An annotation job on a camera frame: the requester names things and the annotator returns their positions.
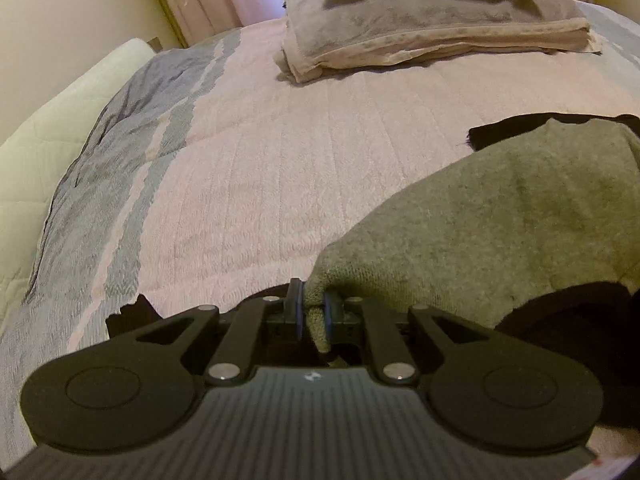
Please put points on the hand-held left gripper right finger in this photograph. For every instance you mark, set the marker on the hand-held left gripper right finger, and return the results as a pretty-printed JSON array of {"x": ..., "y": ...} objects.
[{"x": 330, "y": 311}]

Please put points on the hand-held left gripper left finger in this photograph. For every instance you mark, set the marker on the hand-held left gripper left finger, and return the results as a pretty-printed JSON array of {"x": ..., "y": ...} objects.
[{"x": 296, "y": 310}]

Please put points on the grey-green knit sweater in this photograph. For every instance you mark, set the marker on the grey-green knit sweater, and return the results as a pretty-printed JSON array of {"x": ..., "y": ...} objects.
[{"x": 475, "y": 220}]

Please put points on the black garment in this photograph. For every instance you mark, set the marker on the black garment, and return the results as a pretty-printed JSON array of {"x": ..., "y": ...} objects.
[{"x": 575, "y": 320}]

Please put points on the pink and blue striped bedspread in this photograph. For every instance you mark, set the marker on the pink and blue striped bedspread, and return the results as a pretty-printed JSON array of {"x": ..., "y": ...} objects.
[{"x": 250, "y": 160}]

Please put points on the beige folded blanket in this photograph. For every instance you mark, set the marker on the beige folded blanket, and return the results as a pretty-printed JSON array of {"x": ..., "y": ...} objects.
[{"x": 425, "y": 47}]

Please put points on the grey folded blanket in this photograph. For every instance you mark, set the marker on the grey folded blanket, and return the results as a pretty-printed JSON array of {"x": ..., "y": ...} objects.
[{"x": 400, "y": 10}]

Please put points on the wooden window frame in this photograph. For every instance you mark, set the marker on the wooden window frame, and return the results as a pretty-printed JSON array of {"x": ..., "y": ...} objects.
[{"x": 162, "y": 5}]

